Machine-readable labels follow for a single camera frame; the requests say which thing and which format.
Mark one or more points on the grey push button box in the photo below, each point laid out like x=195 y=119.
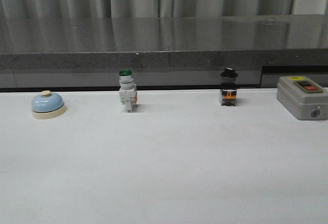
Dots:
x=303 y=97

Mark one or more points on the black rotary selector switch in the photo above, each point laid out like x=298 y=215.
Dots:
x=228 y=91

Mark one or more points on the green pushbutton switch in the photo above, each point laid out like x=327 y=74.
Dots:
x=128 y=89

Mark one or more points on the light blue desk bell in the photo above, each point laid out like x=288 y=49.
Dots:
x=47 y=105

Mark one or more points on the grey stone counter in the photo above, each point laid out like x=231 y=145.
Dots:
x=162 y=53

